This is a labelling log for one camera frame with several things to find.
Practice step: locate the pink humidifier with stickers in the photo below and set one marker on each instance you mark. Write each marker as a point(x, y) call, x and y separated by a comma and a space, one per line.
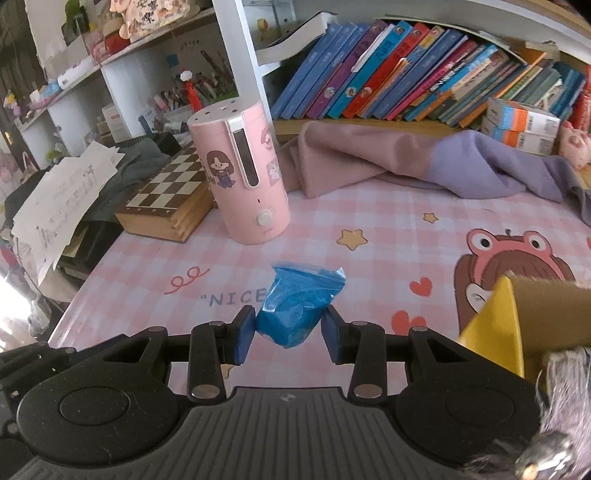
point(234, 144)

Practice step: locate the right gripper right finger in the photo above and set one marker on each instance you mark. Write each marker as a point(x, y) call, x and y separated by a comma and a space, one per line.
point(361, 344)

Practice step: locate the pink cartoon table mat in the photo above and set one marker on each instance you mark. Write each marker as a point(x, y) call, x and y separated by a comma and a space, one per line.
point(397, 245)

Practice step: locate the wooden chess board box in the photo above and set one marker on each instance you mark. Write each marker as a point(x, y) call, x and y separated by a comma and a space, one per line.
point(172, 204)

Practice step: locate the orange white carton box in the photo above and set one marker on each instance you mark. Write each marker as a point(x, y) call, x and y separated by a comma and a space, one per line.
point(523, 127)

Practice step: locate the white paper sheets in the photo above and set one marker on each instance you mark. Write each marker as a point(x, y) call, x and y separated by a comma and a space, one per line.
point(47, 220)

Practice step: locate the pink pig plush toy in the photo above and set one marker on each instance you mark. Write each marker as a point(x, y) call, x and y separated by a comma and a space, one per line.
point(574, 146)

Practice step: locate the white bookshelf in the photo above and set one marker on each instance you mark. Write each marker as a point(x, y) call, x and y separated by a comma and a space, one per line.
point(257, 45)

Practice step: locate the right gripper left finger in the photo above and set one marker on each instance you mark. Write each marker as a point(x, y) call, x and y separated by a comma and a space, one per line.
point(214, 344)

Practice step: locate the pink figure plaque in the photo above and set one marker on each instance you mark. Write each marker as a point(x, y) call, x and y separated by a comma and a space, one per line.
point(143, 17)

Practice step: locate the pink purple cloth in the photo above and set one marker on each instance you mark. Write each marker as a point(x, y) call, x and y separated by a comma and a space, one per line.
point(325, 157)

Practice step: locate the yellow cardboard box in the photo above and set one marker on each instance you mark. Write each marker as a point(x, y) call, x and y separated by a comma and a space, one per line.
point(525, 319)

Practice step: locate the blue plastic bag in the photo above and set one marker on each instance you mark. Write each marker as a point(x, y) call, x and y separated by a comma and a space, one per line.
point(296, 300)

